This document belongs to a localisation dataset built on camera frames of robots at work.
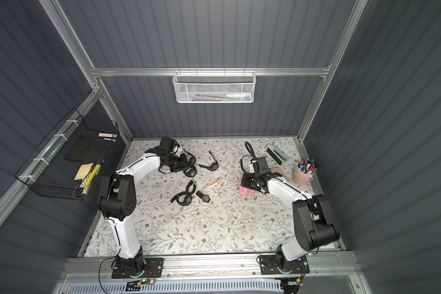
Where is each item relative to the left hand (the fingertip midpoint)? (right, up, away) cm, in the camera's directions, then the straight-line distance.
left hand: (190, 164), depth 96 cm
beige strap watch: (+15, -9, +3) cm, 17 cm away
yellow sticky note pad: (-38, -2, -23) cm, 45 cm away
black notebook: (-40, +8, -18) cm, 44 cm away
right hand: (+28, -8, -5) cm, 30 cm away
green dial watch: (+8, -17, -2) cm, 19 cm away
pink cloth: (+29, -13, -4) cm, 32 cm away
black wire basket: (-46, +1, -23) cm, 52 cm away
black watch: (-1, -16, -7) cm, 18 cm away
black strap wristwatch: (+11, -2, +6) cm, 13 cm away
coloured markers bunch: (+60, -1, -4) cm, 61 cm away
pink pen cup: (+57, -7, -3) cm, 58 cm away
